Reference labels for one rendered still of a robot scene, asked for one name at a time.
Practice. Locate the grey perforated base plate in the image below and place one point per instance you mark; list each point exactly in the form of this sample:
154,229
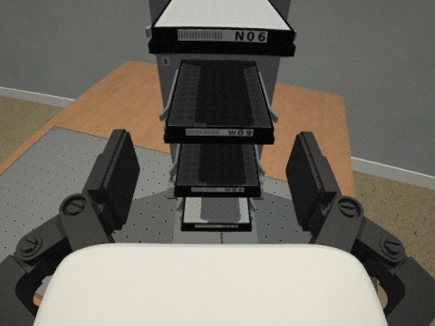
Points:
58,165

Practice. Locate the black plate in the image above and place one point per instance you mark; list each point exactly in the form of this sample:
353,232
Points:
217,170
218,102

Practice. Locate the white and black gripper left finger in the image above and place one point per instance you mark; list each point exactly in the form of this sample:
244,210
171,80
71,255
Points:
103,204

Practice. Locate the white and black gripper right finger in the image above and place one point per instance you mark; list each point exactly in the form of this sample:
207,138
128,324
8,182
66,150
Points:
337,221

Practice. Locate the white well plate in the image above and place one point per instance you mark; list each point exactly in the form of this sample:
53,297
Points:
216,214
222,26

